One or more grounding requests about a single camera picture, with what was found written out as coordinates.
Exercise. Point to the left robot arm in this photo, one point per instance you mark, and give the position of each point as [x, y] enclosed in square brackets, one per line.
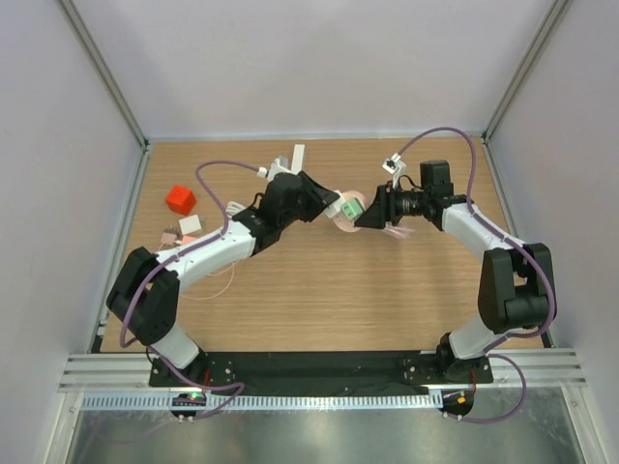
[145, 295]

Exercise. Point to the white slotted cable duct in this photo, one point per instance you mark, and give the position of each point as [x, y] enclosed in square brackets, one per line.
[191, 402]

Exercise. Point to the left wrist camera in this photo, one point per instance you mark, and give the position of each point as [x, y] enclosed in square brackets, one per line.
[279, 165]

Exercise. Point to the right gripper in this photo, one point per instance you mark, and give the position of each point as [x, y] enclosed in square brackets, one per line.
[384, 205]

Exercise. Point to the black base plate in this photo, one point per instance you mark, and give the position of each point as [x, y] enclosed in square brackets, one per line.
[331, 374]

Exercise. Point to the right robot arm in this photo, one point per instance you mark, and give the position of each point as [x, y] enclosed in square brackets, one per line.
[516, 294]

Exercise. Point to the pink small charger plug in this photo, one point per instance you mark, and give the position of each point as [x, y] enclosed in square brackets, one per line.
[170, 237]

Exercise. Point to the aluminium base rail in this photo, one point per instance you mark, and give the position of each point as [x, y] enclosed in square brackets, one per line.
[113, 372]

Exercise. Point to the right aluminium frame post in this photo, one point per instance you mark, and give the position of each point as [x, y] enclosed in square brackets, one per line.
[543, 35]

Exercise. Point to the aluminium frame post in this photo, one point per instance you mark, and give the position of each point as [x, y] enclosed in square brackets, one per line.
[93, 53]
[543, 35]

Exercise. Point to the green dual usb charger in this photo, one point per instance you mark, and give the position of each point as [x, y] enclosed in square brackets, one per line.
[352, 208]

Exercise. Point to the white power strip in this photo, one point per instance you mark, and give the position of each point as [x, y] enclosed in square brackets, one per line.
[298, 157]

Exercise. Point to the tall white charger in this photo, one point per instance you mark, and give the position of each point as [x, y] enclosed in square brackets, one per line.
[334, 208]

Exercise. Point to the red cube socket adapter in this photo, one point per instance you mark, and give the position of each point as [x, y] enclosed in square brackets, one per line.
[180, 200]

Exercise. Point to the pink round power socket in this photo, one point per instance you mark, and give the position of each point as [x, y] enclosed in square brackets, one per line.
[340, 221]

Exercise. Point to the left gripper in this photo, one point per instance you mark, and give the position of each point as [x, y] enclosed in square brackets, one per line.
[320, 196]

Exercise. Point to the white honor charger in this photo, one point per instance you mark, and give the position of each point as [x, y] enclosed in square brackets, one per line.
[190, 225]

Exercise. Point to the left aluminium frame post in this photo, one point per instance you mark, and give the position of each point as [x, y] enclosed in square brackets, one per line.
[93, 53]

